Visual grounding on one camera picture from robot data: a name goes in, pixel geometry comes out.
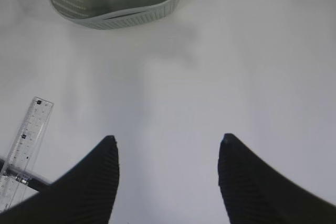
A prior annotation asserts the clear plastic ruler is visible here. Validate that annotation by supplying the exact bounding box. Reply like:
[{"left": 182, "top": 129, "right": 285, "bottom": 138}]
[{"left": 1, "top": 97, "right": 54, "bottom": 212}]

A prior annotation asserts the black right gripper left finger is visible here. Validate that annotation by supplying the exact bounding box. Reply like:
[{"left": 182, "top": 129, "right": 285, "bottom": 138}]
[{"left": 1, "top": 135, "right": 120, "bottom": 223}]

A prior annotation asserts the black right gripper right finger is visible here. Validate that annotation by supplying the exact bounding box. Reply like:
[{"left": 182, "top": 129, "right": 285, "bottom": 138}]
[{"left": 217, "top": 133, "right": 335, "bottom": 223}]

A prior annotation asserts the black gel pen on ruler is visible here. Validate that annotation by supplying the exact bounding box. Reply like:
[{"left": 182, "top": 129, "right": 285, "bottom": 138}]
[{"left": 3, "top": 165, "right": 51, "bottom": 191}]

